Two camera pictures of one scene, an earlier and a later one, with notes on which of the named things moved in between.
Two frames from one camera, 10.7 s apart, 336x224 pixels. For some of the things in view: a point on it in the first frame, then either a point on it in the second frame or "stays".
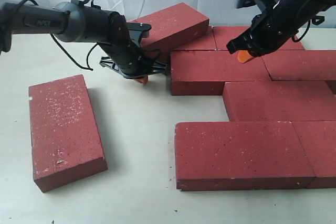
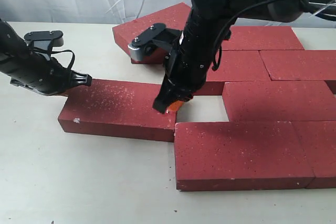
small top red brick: [65, 144] to [122, 107]
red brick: [279, 100] stays
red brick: [318, 139] stays
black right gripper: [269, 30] to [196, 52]
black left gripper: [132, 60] to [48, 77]
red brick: [301, 65] stays
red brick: [240, 155] stays
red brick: [204, 73] stays
